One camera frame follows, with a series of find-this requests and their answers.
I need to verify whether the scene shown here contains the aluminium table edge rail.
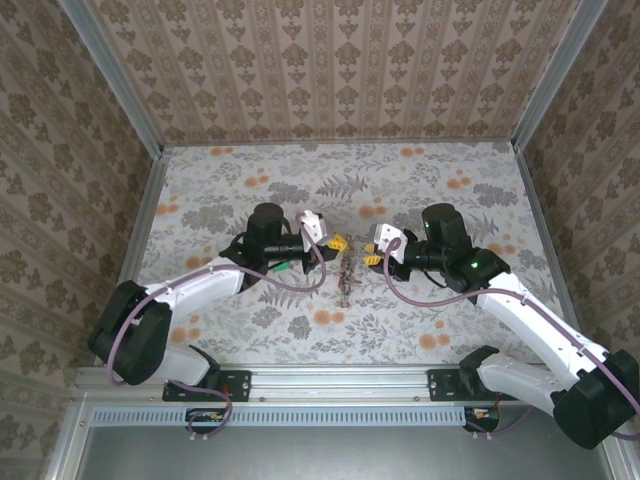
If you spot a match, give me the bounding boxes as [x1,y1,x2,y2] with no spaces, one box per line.
[95,147,171,369]
[513,142,569,306]

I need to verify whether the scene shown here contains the wide aluminium mounting rail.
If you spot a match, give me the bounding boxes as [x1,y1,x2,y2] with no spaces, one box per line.
[74,363,556,403]

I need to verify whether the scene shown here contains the floral fabric pouch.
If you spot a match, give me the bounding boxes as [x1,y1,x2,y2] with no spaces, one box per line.
[337,239,358,310]

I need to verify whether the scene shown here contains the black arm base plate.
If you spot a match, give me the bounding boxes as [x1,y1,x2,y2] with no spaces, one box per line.
[427,368,484,403]
[162,368,252,403]

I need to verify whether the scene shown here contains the grey metal sheet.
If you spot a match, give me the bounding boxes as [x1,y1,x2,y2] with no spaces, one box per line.
[79,424,614,480]

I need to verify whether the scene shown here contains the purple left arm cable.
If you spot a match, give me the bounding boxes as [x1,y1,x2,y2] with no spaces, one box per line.
[107,212,329,442]

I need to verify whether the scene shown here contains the aluminium frame post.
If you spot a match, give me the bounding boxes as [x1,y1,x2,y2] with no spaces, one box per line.
[57,0,167,157]
[512,0,609,151]

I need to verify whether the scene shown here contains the aluminium frame rail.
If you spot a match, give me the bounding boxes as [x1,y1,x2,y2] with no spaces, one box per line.
[599,444,640,480]
[45,399,96,480]

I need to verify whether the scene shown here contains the grey slotted cable duct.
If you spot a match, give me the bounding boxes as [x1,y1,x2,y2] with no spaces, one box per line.
[92,405,469,428]

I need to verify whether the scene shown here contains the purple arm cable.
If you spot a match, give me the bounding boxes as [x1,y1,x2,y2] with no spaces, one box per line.
[382,237,640,442]
[107,212,329,442]

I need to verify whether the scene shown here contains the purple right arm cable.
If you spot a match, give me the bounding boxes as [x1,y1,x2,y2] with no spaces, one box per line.
[382,237,640,442]

